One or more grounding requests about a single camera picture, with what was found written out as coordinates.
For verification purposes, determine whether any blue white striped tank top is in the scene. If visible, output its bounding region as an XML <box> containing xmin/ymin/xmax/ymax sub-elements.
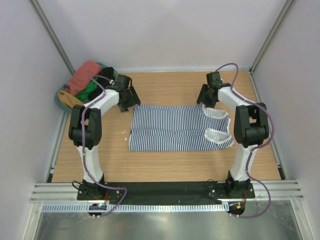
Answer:
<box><xmin>128</xmin><ymin>104</ymin><xmax>234</xmax><ymax>152</ymax></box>

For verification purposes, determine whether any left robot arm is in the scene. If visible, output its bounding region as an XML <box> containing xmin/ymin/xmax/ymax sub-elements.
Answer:
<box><xmin>68</xmin><ymin>74</ymin><xmax>141</xmax><ymax>200</ymax></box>

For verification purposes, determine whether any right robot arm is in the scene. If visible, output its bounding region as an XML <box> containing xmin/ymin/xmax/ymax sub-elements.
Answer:
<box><xmin>196</xmin><ymin>71</ymin><xmax>270</xmax><ymax>198</ymax></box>

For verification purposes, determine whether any black tank top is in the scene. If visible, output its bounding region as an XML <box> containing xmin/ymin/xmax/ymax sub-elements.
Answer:
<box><xmin>87</xmin><ymin>67</ymin><xmax>115</xmax><ymax>101</ymax></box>

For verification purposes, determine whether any green tank top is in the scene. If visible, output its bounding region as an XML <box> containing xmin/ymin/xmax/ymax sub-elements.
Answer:
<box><xmin>75</xmin><ymin>81</ymin><xmax>98</xmax><ymax>103</ymax></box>

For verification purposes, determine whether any pink tank top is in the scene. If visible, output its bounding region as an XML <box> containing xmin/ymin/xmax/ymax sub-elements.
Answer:
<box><xmin>64</xmin><ymin>60</ymin><xmax>102</xmax><ymax>96</ymax></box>

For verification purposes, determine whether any tan tank top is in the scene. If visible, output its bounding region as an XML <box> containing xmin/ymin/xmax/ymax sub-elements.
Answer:
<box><xmin>57</xmin><ymin>90</ymin><xmax>84</xmax><ymax>109</ymax></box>

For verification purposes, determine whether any teal plastic laundry basket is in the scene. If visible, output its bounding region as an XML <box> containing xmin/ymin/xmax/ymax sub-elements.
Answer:
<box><xmin>54</xmin><ymin>60</ymin><xmax>118</xmax><ymax>113</ymax></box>

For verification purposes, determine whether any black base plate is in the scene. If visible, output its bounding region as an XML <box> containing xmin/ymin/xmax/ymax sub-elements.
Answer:
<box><xmin>77</xmin><ymin>179</ymin><xmax>256</xmax><ymax>206</ymax></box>

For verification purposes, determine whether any left corner aluminium post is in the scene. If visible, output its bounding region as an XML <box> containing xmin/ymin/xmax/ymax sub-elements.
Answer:
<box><xmin>28</xmin><ymin>0</ymin><xmax>75</xmax><ymax>75</ymax></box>

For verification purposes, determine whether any corner aluminium post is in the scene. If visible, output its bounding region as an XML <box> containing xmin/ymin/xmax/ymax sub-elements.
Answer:
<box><xmin>28</xmin><ymin>0</ymin><xmax>75</xmax><ymax>75</ymax></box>
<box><xmin>249</xmin><ymin>0</ymin><xmax>296</xmax><ymax>75</ymax></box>

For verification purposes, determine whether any right corner aluminium post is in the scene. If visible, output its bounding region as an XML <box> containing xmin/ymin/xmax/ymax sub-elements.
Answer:
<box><xmin>249</xmin><ymin>0</ymin><xmax>296</xmax><ymax>75</ymax></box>

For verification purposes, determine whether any slotted cable duct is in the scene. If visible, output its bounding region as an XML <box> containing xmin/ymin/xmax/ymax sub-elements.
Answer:
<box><xmin>41</xmin><ymin>202</ymin><xmax>229</xmax><ymax>214</ymax></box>

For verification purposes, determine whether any aluminium frame rail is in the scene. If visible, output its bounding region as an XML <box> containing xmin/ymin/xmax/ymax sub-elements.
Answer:
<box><xmin>29</xmin><ymin>180</ymin><xmax>304</xmax><ymax>203</ymax></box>

